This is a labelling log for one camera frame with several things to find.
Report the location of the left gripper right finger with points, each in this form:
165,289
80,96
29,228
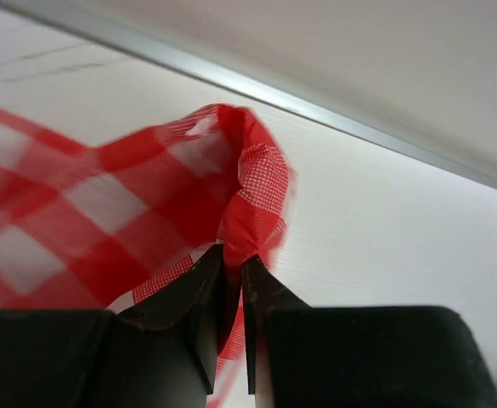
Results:
384,356

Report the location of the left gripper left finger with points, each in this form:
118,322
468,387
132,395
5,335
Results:
161,352

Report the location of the red checkered cloth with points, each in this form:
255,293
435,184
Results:
107,226

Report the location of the left aluminium rail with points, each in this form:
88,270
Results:
72,19

